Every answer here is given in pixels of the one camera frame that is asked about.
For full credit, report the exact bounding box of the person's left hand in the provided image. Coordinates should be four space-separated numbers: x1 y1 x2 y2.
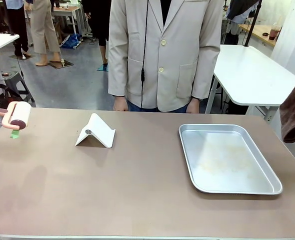
186 98 201 115

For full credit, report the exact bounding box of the person's right hand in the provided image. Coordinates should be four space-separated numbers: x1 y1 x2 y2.
113 95 130 112

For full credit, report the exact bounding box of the pink white lint roller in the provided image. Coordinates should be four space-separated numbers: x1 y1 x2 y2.
0 100 33 133

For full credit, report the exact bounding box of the white folded stand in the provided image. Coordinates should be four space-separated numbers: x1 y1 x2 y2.
74 112 117 149

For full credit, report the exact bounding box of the large white side table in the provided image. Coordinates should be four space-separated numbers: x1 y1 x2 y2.
204 44 295 123

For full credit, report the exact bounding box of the person in beige jacket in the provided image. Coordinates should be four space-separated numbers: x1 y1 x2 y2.
107 0 225 113

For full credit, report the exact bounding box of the silver metal tray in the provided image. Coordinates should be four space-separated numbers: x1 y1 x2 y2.
178 123 284 195

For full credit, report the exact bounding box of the blue plastic bag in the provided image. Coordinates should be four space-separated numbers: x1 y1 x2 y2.
60 33 83 50

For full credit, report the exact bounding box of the bystander in black leggings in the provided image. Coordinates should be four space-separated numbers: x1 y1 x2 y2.
82 0 113 65

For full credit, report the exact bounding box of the bystander in dark jacket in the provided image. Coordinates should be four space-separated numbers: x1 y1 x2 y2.
223 0 263 46

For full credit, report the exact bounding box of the black tripod pole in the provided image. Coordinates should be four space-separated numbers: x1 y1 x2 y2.
244 0 264 48

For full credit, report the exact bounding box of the wooden top workbench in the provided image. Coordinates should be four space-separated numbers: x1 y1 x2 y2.
51 5 83 35

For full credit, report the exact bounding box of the grey metal stool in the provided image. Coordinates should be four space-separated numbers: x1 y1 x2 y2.
0 70 37 108

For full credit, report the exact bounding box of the dark red drink cup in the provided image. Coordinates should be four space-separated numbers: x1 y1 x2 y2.
269 22 282 41

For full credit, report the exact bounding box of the bystander in beige trousers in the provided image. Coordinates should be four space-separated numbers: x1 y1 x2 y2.
30 0 63 67

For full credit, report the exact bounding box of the black bag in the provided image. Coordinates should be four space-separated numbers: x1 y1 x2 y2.
0 84 18 104

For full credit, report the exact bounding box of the bystander in dark trousers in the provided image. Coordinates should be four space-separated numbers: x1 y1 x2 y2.
2 0 31 58

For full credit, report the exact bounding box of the small white side table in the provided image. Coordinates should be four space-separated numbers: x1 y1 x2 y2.
0 33 21 58

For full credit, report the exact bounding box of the thin black microphone cable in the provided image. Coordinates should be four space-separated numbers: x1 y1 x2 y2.
139 0 150 112

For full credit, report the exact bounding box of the black floor base plate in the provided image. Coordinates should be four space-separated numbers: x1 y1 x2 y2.
47 59 75 70

